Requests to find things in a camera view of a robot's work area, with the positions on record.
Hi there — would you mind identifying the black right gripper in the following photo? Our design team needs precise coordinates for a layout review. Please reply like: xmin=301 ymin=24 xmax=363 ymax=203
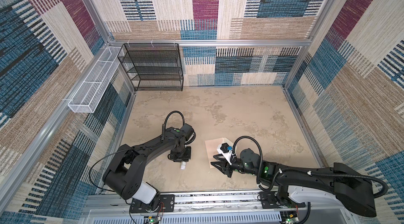
xmin=210 ymin=154 xmax=257 ymax=178

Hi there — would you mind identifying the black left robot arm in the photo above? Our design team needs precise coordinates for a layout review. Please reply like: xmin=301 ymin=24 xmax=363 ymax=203
xmin=102 ymin=124 xmax=196 ymax=205

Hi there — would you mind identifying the black wire shelf rack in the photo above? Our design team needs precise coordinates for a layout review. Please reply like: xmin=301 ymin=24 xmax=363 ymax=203
xmin=117 ymin=43 xmax=184 ymax=91

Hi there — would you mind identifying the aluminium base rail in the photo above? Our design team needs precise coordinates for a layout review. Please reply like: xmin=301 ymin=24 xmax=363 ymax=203
xmin=79 ymin=189 xmax=360 ymax=224

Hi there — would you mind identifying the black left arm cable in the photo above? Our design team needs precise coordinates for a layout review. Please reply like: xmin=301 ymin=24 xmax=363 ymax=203
xmin=88 ymin=110 xmax=186 ymax=193

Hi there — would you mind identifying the pink envelope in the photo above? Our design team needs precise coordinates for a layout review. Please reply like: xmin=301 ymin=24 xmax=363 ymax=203
xmin=205 ymin=137 xmax=233 ymax=169

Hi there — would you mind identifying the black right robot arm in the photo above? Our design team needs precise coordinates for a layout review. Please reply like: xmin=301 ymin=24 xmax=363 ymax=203
xmin=211 ymin=146 xmax=388 ymax=218

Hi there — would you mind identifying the white wire mesh basket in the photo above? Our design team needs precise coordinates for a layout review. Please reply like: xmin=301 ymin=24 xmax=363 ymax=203
xmin=68 ymin=47 xmax=121 ymax=114

